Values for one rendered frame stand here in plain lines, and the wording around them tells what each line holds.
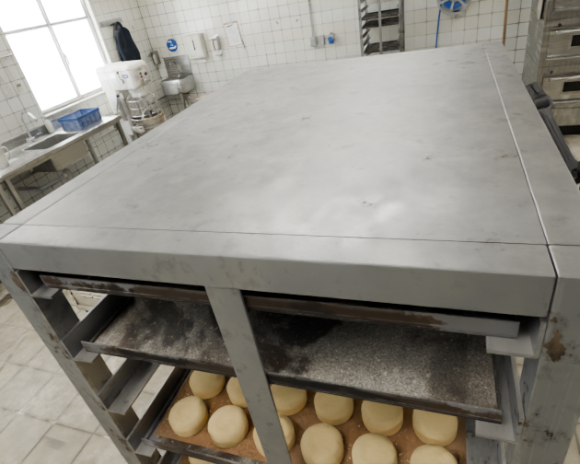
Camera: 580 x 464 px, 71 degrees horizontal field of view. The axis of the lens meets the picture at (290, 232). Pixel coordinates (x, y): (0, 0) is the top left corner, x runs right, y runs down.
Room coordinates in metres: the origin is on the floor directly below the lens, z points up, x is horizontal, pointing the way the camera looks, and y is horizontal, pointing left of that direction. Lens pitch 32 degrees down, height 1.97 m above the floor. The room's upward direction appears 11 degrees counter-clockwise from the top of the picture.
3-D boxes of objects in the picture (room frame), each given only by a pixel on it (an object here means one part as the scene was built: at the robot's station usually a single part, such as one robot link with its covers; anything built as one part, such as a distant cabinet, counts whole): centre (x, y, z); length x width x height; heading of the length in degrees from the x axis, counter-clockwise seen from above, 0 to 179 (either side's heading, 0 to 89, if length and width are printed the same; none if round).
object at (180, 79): (6.95, 1.24, 0.93); 0.99 x 0.38 x 1.09; 66
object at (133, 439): (0.61, 0.11, 1.50); 0.64 x 0.03 x 0.03; 156
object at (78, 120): (5.09, 2.19, 0.95); 0.40 x 0.30 x 0.14; 158
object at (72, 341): (0.61, 0.11, 1.68); 0.64 x 0.03 x 0.03; 156
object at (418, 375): (0.52, -0.06, 1.68); 0.60 x 0.40 x 0.02; 156
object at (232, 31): (6.70, 0.25, 1.37); 0.27 x 0.02 x 0.40; 66
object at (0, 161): (3.96, 2.58, 0.98); 0.20 x 0.14 x 0.20; 106
